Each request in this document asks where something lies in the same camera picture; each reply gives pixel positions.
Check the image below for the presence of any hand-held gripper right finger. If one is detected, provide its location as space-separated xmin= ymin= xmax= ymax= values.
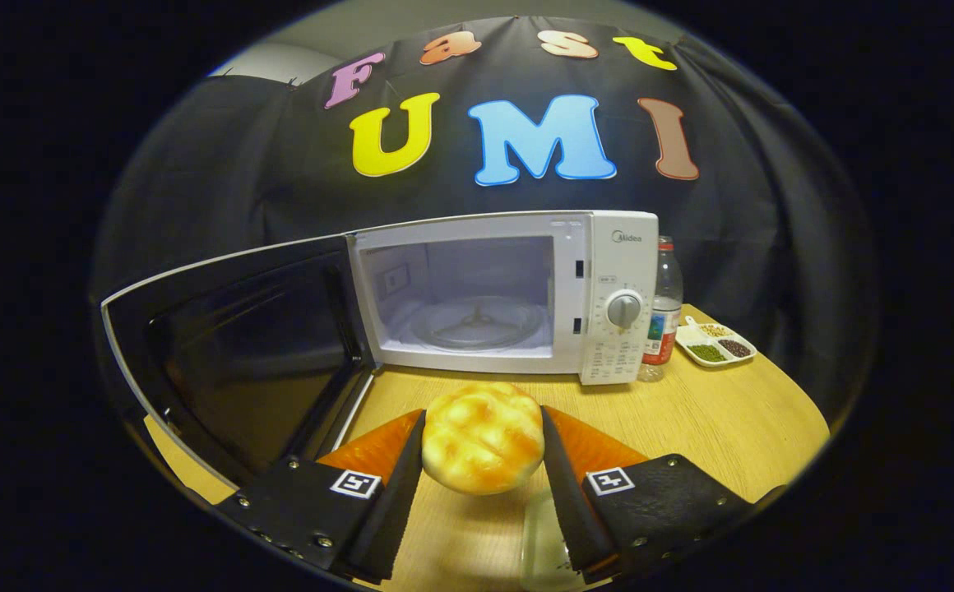
xmin=540 ymin=405 xmax=786 ymax=585

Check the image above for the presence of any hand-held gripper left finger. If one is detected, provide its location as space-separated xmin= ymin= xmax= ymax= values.
xmin=215 ymin=409 xmax=427 ymax=586

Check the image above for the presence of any golden bread bun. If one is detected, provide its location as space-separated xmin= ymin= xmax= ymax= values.
xmin=421 ymin=382 xmax=545 ymax=496

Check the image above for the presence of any white microwave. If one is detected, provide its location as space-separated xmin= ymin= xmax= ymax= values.
xmin=100 ymin=210 xmax=660 ymax=490

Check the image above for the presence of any glass turntable plate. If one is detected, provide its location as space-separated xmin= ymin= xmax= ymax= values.
xmin=408 ymin=296 xmax=545 ymax=352

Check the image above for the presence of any white divided bean dish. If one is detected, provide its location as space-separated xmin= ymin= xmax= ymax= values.
xmin=675 ymin=316 xmax=757 ymax=368

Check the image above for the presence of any clear plastic water bottle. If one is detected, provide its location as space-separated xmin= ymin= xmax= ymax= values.
xmin=638 ymin=236 xmax=684 ymax=383

